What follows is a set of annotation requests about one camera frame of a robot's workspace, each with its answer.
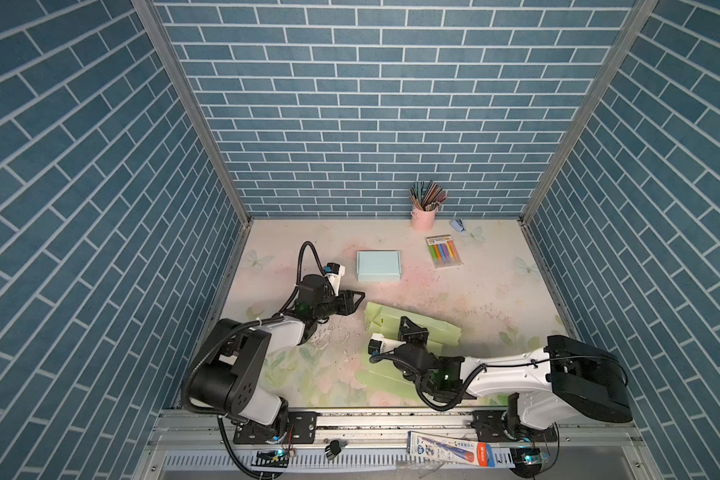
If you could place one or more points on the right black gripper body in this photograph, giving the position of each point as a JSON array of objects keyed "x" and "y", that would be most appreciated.
[{"x": 420, "y": 347}]

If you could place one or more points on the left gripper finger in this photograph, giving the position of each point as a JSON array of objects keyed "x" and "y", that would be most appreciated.
[
  {"x": 346, "y": 309},
  {"x": 350, "y": 297}
]

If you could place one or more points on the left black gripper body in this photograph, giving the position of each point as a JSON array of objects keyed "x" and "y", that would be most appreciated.
[{"x": 325, "y": 309}]

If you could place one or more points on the light green paper box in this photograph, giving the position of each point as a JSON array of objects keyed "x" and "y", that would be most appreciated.
[{"x": 386, "y": 380}]

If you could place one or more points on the light blue paper box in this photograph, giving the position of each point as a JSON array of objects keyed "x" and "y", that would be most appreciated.
[{"x": 378, "y": 266}]

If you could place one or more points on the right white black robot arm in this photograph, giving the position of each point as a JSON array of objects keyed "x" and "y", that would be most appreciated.
[{"x": 544, "y": 386}]

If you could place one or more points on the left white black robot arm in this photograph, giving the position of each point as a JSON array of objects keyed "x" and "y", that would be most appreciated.
[{"x": 223, "y": 377}]

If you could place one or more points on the white red blue package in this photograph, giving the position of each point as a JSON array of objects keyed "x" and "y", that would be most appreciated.
[{"x": 449, "y": 450}]

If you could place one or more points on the pack of coloured markers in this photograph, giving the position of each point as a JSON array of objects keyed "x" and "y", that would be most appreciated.
[{"x": 443, "y": 251}]

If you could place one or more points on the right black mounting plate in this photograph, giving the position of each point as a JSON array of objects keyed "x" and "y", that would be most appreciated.
[{"x": 494, "y": 425}]

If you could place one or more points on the black mounting plate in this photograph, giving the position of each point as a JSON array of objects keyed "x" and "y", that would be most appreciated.
[
  {"x": 494, "y": 425},
  {"x": 288, "y": 428}
]

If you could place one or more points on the pink pencil cup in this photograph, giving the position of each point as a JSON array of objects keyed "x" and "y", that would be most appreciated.
[{"x": 422, "y": 220}]

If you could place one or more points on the small black knob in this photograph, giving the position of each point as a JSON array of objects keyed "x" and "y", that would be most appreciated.
[{"x": 333, "y": 449}]

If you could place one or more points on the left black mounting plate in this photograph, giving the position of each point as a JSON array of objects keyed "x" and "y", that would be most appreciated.
[{"x": 288, "y": 428}]

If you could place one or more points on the coloured pencils bundle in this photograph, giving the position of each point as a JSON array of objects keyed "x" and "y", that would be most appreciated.
[{"x": 427, "y": 196}]

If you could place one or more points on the right green lit device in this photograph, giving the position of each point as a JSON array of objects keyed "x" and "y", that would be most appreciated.
[{"x": 527, "y": 462}]

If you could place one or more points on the left green circuit board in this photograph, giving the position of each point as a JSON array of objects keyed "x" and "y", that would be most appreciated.
[{"x": 278, "y": 459}]

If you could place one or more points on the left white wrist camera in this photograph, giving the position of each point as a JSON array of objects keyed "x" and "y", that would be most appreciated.
[{"x": 334, "y": 273}]

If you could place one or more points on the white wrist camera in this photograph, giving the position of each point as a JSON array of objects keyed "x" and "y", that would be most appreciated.
[
  {"x": 379, "y": 344},
  {"x": 334, "y": 273}
]

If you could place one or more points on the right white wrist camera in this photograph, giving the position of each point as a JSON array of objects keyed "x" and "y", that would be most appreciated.
[{"x": 379, "y": 344}]

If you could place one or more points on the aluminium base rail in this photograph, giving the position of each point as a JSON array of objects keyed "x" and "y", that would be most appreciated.
[{"x": 375, "y": 441}]

